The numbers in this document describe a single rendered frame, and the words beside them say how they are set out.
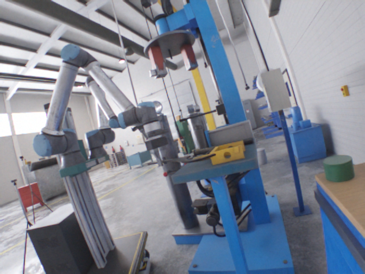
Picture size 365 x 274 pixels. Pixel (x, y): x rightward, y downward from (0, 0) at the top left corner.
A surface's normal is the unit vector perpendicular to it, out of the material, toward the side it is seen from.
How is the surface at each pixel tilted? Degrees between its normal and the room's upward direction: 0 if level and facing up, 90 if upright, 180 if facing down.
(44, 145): 94
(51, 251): 90
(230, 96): 90
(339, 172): 90
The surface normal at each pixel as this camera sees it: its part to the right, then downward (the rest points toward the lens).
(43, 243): 0.07, 0.00
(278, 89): -0.33, 0.11
